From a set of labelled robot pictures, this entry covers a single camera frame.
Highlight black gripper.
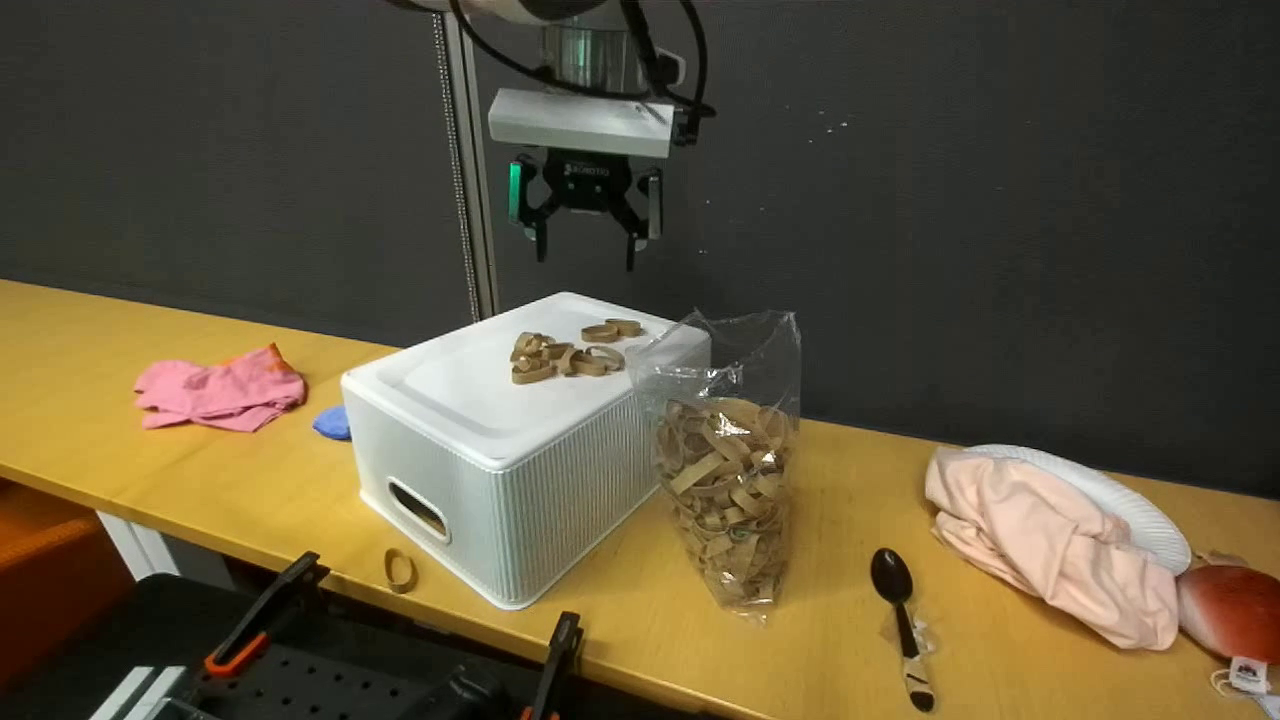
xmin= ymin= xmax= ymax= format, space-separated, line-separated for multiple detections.
xmin=506 ymin=148 xmax=665 ymax=271

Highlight rubber band pile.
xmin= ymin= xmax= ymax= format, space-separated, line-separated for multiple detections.
xmin=506 ymin=319 xmax=645 ymax=385

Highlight clear bag of rubber bands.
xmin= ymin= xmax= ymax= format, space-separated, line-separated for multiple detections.
xmin=632 ymin=313 xmax=800 ymax=609

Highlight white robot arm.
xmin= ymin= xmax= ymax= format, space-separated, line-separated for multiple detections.
xmin=397 ymin=0 xmax=713 ymax=263

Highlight white plastic storage box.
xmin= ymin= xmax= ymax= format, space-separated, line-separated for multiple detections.
xmin=338 ymin=292 xmax=713 ymax=611

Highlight pink rubber gloves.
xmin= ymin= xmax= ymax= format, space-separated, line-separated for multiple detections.
xmin=133 ymin=343 xmax=309 ymax=430

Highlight blue sponge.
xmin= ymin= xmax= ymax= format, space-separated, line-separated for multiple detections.
xmin=312 ymin=408 xmax=352 ymax=441

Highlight black orange clamp far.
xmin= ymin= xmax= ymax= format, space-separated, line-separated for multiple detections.
xmin=521 ymin=611 xmax=583 ymax=720

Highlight black orange clamp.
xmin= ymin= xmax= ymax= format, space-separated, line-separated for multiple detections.
xmin=199 ymin=550 xmax=326 ymax=681
xmin=521 ymin=611 xmax=583 ymax=720

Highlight black plastic spoon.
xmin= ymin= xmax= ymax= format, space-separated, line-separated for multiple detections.
xmin=871 ymin=547 xmax=936 ymax=711

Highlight black orange clamp near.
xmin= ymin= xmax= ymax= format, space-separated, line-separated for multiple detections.
xmin=199 ymin=550 xmax=326 ymax=681

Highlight peach cloth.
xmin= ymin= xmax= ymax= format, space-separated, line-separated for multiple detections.
xmin=922 ymin=449 xmax=1179 ymax=650

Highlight white plate under cloth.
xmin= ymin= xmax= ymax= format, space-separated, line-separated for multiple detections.
xmin=977 ymin=445 xmax=1191 ymax=574

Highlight red round object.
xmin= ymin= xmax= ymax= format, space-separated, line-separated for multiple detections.
xmin=1174 ymin=564 xmax=1280 ymax=665

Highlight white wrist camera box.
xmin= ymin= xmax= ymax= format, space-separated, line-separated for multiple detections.
xmin=489 ymin=89 xmax=675 ymax=158

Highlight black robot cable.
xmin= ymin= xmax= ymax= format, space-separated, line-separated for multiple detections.
xmin=443 ymin=0 xmax=719 ymax=125

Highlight metal slotted rail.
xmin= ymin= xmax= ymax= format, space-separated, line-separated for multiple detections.
xmin=435 ymin=7 xmax=498 ymax=317

